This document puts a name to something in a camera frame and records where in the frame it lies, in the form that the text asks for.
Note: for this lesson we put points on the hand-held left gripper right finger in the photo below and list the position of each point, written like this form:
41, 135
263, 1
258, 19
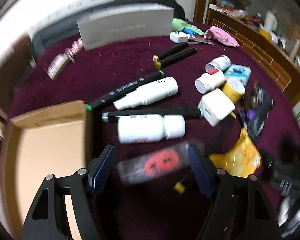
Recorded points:
200, 175

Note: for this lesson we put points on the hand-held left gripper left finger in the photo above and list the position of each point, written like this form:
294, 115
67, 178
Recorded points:
103, 171

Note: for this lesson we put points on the clear bottle with red contents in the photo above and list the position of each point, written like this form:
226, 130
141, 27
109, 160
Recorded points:
160, 163

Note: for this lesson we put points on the cardboard box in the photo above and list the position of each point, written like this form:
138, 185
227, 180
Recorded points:
47, 150

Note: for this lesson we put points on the black marker with green cap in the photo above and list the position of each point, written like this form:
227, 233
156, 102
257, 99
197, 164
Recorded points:
125, 87

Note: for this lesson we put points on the teal cartoon tissue pack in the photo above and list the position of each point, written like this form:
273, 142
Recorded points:
240, 73

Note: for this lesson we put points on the small yellow-capped item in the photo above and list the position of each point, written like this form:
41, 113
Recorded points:
180, 186

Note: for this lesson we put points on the yellow snack packet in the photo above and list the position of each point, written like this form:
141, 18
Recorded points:
242, 155

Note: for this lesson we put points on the large white pill bottle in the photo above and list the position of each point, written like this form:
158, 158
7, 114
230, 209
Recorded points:
145, 128

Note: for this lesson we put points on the dark foil packet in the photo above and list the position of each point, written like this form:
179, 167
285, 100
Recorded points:
258, 112

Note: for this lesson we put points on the large white charger adapter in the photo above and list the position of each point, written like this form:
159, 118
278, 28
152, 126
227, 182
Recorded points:
216, 106

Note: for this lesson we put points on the black marker with white end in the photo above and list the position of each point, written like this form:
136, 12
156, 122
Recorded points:
165, 112

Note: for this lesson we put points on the yellow round tin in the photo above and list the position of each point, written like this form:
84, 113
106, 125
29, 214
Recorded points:
233, 88

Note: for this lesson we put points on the white bottle with red label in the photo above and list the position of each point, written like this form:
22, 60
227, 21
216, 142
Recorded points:
210, 81

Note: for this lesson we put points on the white spray bottle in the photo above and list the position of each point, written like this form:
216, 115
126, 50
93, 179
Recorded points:
155, 91

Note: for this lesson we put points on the small white bottle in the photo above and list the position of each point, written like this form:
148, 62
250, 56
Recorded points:
220, 63

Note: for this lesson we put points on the black marker with yellow cap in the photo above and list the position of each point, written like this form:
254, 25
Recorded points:
180, 56
172, 48

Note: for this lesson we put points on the silver tube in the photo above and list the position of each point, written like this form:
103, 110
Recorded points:
201, 40

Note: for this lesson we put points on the small white charger adapter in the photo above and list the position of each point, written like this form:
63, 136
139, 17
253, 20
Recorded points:
179, 37

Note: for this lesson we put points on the pink cloth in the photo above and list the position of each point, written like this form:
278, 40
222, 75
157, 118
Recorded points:
222, 36

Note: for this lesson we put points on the small blue object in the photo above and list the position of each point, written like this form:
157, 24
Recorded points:
189, 31

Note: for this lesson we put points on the grey rectangular box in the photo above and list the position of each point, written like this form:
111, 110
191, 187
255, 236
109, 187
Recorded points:
125, 27

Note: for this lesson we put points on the brown bolster pillow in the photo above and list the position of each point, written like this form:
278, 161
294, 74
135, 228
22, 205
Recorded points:
7, 60

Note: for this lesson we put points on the green cloth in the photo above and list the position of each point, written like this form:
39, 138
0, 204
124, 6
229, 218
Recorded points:
181, 24

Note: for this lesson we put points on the pile of assorted clutter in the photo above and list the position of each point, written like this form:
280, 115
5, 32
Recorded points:
262, 20

